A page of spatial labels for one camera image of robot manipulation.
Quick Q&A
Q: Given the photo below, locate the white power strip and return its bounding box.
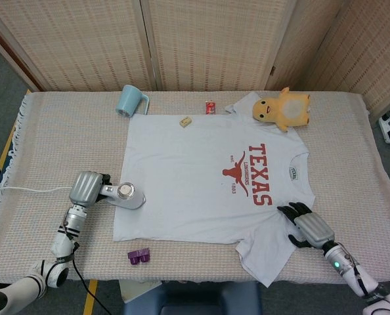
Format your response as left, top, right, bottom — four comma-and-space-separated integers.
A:
378, 113, 390, 144

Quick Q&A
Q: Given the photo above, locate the white iron power cord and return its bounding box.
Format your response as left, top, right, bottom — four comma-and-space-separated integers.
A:
0, 185, 73, 195

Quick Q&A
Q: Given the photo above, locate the yellow plush toy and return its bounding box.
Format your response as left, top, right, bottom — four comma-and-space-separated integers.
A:
252, 87, 312, 133

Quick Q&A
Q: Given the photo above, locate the light blue plastic mug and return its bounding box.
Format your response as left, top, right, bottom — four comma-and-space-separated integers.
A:
116, 84, 150, 118

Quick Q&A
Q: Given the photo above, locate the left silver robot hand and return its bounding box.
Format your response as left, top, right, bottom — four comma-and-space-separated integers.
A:
68, 171, 112, 208

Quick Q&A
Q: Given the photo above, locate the white Texas Longhorns T-shirt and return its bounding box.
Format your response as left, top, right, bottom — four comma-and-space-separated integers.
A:
112, 91, 316, 289

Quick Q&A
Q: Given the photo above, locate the purple toy building block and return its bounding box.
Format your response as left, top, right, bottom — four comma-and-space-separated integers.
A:
127, 249, 151, 266

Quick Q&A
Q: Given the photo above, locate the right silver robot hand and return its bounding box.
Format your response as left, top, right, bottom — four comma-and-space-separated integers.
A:
276, 201, 336, 252

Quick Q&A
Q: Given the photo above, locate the white handheld steam iron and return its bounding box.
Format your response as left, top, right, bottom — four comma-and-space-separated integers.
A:
98, 182, 147, 211

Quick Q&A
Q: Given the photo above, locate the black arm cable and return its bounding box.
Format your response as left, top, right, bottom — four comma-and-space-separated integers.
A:
62, 209, 97, 315

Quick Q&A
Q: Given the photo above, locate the woven folding screen panel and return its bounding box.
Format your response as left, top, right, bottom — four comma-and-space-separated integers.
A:
141, 0, 301, 93
313, 0, 390, 116
273, 0, 350, 93
0, 0, 156, 93

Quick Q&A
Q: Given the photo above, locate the beige woven tablecloth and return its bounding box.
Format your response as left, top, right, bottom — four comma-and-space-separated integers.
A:
0, 90, 390, 285

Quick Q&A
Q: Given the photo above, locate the blue padded chair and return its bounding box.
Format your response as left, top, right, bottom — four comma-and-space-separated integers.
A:
124, 280, 260, 315

